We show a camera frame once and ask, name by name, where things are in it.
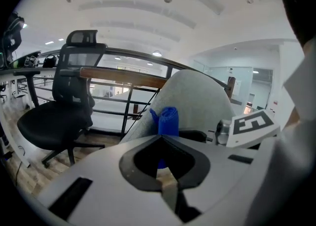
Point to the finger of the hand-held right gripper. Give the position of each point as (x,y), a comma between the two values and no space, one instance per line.
(193,134)

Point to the metal frame device on desk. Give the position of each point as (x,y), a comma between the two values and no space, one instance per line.
(31,61)

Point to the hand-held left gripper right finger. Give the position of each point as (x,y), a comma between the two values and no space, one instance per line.
(197,168)

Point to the black device on desk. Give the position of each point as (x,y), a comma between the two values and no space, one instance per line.
(49,61)

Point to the black mesh office chair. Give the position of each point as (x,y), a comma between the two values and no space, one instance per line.
(54,118)

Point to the black equipment stand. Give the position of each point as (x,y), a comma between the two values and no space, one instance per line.
(11,39)

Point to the wooden post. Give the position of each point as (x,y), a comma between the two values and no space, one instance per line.
(231,87)

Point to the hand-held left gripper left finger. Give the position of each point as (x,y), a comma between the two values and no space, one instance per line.
(128,168)

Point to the black metal railing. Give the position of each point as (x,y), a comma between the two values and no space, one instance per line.
(128,101)

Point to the white desk with dark top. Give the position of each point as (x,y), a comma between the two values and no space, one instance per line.
(14,76)

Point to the blue cloth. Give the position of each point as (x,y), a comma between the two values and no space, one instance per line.
(168,121)

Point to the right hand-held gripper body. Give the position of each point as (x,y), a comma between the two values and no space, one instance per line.
(251,128)

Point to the white paper notice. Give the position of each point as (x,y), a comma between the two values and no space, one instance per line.
(238,88)

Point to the round pendant lamp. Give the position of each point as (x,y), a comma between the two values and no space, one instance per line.
(157,53)

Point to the wooden handrail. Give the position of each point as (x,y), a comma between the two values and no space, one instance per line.
(123,76)

